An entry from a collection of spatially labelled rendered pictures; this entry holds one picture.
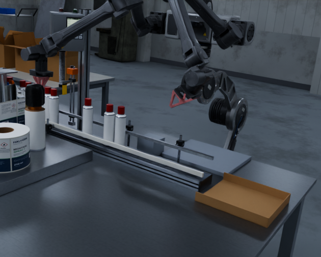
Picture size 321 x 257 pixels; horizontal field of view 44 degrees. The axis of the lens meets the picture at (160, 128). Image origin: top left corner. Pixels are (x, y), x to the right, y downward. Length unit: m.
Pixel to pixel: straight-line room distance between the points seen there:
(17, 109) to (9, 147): 0.44
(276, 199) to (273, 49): 7.56
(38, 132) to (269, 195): 1.05
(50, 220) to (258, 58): 8.17
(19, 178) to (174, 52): 8.85
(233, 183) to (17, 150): 0.92
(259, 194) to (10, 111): 1.21
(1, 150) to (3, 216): 0.29
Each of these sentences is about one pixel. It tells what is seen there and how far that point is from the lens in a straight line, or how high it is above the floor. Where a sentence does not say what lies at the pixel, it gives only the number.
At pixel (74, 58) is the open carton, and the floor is 1.00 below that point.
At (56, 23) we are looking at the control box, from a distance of 2.14.
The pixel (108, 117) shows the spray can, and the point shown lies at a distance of 1.91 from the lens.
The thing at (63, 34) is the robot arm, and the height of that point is 1.39.
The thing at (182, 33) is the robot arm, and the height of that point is 1.46.
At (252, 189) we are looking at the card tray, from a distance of 1.78.
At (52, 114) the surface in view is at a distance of 2.21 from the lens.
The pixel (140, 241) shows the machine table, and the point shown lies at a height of 0.83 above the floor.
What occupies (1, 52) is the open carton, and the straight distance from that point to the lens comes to 4.41.
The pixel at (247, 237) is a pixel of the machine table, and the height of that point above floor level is 0.83.
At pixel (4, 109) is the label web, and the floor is 1.03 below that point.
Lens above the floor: 1.58
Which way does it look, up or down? 18 degrees down
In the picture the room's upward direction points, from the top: 5 degrees clockwise
